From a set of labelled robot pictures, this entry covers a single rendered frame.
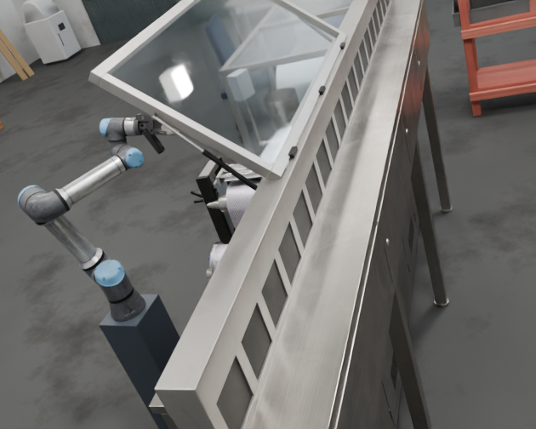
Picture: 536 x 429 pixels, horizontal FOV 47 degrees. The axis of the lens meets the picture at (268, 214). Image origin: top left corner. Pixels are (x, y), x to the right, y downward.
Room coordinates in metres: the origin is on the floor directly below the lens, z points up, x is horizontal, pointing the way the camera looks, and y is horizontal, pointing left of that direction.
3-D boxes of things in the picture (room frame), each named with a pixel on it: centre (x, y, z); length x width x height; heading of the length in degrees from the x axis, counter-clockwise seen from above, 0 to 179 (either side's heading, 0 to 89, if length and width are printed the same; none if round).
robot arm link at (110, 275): (2.21, 0.70, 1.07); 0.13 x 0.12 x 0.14; 27
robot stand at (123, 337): (2.20, 0.70, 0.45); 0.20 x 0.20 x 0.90; 60
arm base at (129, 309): (2.20, 0.70, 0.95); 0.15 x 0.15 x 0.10
